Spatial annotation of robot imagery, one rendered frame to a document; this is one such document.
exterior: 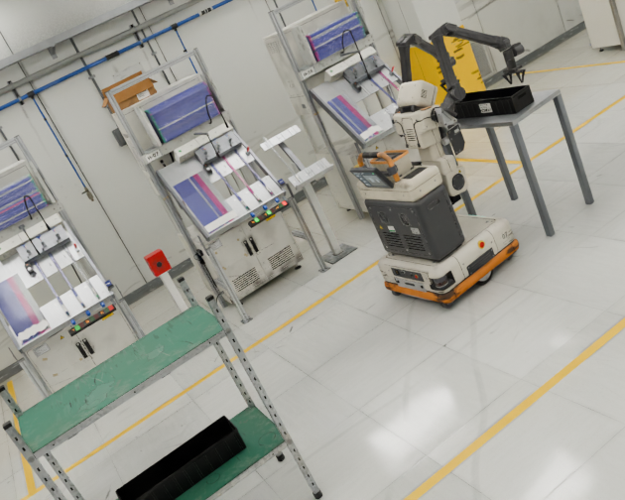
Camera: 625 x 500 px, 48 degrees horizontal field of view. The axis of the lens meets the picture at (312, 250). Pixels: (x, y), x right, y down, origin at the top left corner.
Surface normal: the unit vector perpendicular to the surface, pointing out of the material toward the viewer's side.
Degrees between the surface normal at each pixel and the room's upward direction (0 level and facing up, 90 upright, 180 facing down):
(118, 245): 90
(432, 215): 90
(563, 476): 0
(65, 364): 90
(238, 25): 90
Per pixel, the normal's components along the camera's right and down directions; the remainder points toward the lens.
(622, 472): -0.40, -0.85
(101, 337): 0.44, 0.14
